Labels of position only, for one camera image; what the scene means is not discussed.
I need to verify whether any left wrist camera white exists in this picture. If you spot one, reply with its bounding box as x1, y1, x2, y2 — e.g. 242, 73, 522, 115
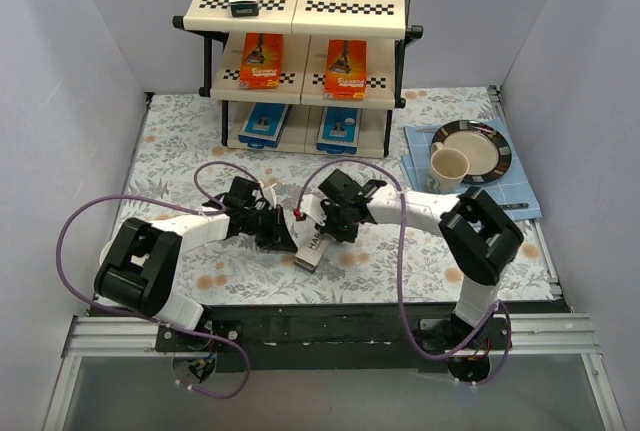
261, 184, 278, 207

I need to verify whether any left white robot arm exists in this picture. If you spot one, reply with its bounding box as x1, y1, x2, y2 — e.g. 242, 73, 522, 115
94, 176, 298, 351

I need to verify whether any orange Gillette razor pack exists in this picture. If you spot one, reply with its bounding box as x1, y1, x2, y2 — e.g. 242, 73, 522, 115
238, 33, 284, 89
324, 39, 367, 100

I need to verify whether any beige three-tier shelf rack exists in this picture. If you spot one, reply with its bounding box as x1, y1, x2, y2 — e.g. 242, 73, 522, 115
173, 0, 423, 158

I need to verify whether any white Harry's box front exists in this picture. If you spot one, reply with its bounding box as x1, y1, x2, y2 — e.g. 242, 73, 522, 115
294, 232, 330, 273

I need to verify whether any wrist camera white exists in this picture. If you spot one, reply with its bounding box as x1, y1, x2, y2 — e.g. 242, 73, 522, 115
293, 194, 327, 234
261, 184, 278, 207

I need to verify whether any beige ceramic mug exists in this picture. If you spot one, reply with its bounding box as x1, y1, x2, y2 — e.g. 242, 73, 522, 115
426, 147, 469, 194

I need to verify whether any dark rimmed plate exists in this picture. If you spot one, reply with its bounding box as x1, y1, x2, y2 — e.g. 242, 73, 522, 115
431, 120, 514, 185

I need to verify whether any blue razor box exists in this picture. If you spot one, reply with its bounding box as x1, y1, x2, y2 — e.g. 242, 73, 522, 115
316, 107, 361, 155
238, 103, 292, 149

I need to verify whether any blue checked cloth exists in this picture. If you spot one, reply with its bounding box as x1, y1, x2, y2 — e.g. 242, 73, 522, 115
402, 118, 542, 221

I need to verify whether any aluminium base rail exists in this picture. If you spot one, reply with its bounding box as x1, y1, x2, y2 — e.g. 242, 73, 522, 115
44, 300, 623, 430

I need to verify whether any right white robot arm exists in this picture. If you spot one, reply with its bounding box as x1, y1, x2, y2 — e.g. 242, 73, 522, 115
300, 169, 524, 349

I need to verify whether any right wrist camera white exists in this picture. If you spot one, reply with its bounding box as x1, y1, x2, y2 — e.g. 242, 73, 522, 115
293, 194, 327, 234

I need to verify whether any floral table mat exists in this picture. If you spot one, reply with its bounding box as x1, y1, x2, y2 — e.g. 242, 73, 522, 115
95, 86, 557, 307

